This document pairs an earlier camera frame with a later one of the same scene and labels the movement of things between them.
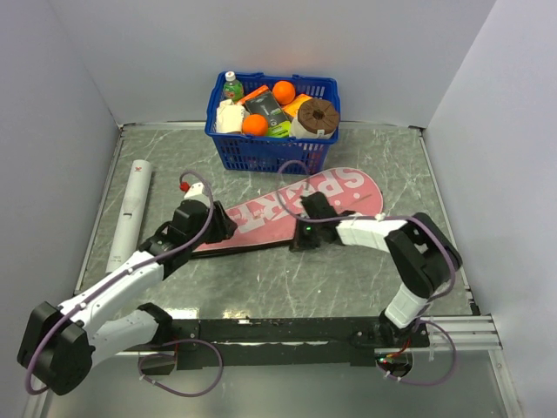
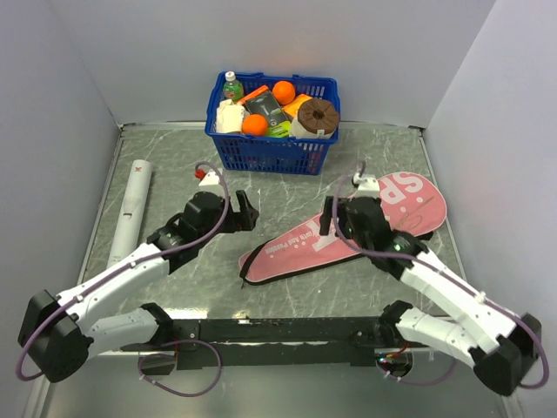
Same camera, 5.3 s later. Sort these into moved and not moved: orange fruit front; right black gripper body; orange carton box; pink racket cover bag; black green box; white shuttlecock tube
Moved: pink racket cover bag; right black gripper body
Not moved: orange carton box; white shuttlecock tube; orange fruit front; black green box
